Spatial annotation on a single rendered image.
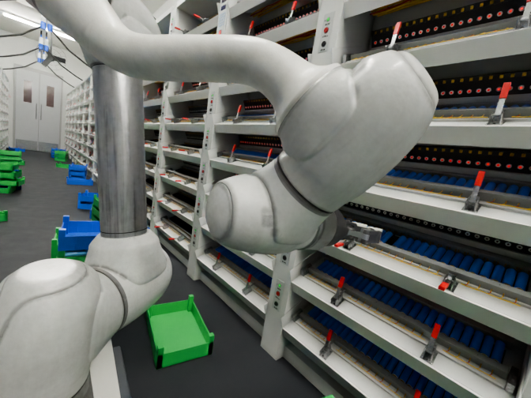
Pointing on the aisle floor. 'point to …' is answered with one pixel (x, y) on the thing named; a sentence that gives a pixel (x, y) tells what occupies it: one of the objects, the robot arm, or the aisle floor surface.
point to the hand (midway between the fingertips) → (366, 231)
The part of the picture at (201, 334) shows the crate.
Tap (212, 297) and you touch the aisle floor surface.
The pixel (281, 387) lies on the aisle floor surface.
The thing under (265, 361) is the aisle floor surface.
